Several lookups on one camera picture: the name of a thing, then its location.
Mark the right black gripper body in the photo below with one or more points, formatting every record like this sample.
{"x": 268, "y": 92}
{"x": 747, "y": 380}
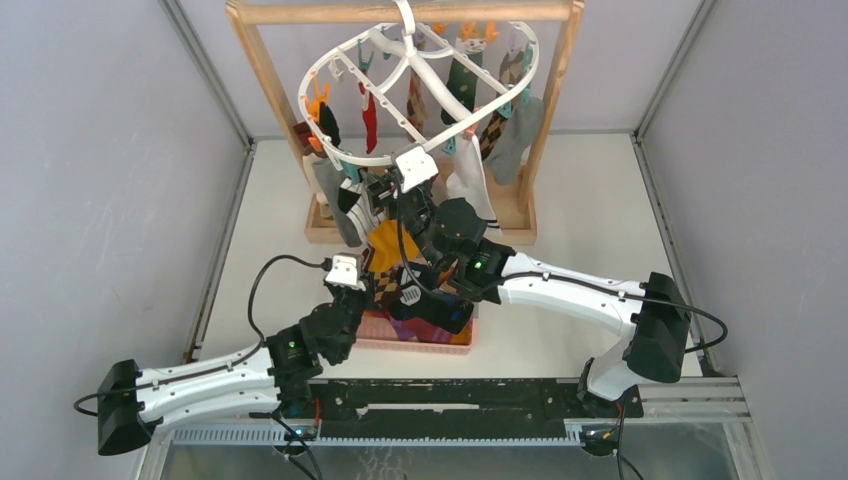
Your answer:
{"x": 416, "y": 207}

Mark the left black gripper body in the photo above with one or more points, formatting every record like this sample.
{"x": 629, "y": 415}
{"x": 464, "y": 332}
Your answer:
{"x": 354, "y": 304}

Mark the pink perforated plastic basket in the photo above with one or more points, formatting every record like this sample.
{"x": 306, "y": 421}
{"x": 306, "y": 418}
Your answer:
{"x": 378, "y": 330}

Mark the brown argyle sock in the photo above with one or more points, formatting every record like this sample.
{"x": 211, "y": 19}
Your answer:
{"x": 386, "y": 287}

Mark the mustard yellow sock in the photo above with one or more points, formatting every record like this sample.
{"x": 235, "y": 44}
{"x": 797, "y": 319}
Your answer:
{"x": 384, "y": 247}

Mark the black ribbed sock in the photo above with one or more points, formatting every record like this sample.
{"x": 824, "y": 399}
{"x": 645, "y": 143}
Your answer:
{"x": 445, "y": 311}

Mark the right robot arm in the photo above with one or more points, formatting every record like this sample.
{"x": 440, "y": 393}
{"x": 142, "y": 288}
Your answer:
{"x": 649, "y": 318}

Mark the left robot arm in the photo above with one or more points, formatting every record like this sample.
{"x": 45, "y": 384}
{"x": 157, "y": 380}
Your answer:
{"x": 271, "y": 375}

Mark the white oval clip hanger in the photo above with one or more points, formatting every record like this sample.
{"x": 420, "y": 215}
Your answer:
{"x": 425, "y": 57}

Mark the white brown sock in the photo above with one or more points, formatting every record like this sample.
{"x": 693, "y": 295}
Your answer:
{"x": 354, "y": 202}

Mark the red sock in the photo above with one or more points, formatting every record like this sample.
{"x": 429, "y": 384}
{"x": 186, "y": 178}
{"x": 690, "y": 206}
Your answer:
{"x": 369, "y": 117}

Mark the white green sock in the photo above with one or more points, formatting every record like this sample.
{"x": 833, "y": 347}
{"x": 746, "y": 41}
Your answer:
{"x": 462, "y": 82}

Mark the grey sock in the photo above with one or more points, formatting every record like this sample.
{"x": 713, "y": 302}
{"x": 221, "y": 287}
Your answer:
{"x": 520, "y": 131}

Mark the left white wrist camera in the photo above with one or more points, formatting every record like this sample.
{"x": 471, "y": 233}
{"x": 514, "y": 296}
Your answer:
{"x": 344, "y": 271}

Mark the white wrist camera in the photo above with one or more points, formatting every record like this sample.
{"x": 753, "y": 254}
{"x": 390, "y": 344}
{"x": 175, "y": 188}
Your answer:
{"x": 414, "y": 166}
{"x": 344, "y": 271}

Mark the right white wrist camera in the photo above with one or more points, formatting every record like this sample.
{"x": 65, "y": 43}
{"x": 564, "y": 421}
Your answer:
{"x": 414, "y": 166}

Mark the wooden hanger rack frame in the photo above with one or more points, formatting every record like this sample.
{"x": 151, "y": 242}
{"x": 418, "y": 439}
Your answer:
{"x": 519, "y": 226}

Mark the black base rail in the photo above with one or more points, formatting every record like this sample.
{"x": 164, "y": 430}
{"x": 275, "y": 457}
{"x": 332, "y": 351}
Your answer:
{"x": 455, "y": 409}

